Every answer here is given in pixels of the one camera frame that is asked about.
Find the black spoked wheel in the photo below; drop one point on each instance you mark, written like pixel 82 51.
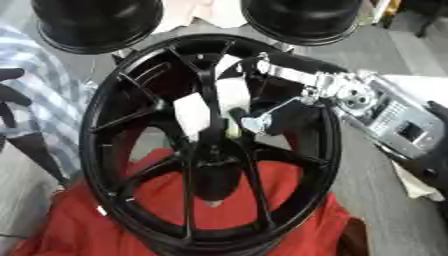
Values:
pixel 105 110

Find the white crumpled cloth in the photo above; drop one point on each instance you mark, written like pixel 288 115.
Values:
pixel 417 186

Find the person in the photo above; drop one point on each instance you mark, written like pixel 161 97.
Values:
pixel 41 86

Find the white pin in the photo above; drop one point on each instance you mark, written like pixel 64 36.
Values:
pixel 234 96

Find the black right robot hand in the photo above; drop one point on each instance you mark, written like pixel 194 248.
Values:
pixel 303 65

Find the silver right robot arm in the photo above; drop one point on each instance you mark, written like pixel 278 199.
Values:
pixel 402 123

